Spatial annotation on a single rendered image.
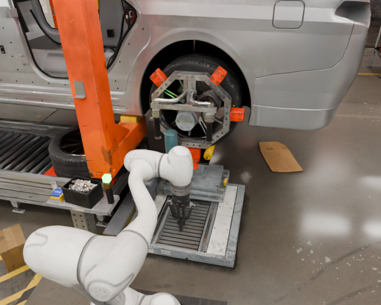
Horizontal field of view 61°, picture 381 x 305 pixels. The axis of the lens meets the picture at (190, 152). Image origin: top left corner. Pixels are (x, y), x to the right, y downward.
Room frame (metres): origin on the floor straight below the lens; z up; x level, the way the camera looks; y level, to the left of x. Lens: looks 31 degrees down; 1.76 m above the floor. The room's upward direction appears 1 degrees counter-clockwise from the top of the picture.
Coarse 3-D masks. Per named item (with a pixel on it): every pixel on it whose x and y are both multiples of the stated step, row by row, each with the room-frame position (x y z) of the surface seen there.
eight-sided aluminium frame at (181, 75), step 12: (180, 72) 2.10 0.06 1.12; (192, 72) 2.08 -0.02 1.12; (204, 72) 2.07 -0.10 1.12; (168, 84) 2.08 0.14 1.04; (156, 96) 2.09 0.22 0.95; (228, 96) 2.00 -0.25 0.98; (228, 108) 1.98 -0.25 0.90; (228, 120) 1.98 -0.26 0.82; (216, 132) 2.04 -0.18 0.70; (180, 144) 2.06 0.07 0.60; (192, 144) 2.04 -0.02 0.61; (204, 144) 2.01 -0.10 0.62
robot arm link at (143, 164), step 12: (132, 156) 1.15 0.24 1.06; (144, 156) 1.13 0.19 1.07; (156, 156) 1.14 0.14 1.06; (132, 168) 1.08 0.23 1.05; (144, 168) 1.07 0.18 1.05; (156, 168) 1.10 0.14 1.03; (132, 180) 0.98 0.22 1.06; (144, 180) 1.08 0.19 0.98; (132, 192) 0.92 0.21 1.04; (144, 192) 0.90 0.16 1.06; (144, 204) 0.83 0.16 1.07; (144, 216) 0.76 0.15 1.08; (156, 216) 0.79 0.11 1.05; (132, 228) 0.69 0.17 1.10; (144, 228) 0.70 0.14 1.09
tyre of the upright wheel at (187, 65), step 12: (180, 60) 2.21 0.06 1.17; (192, 60) 2.16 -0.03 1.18; (204, 60) 2.17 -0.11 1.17; (216, 60) 2.24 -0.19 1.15; (168, 72) 2.16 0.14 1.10; (228, 72) 2.17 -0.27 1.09; (228, 84) 2.06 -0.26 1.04; (240, 84) 2.25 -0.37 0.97; (240, 96) 2.12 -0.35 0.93; (228, 132) 2.06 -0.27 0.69; (216, 144) 2.09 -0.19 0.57
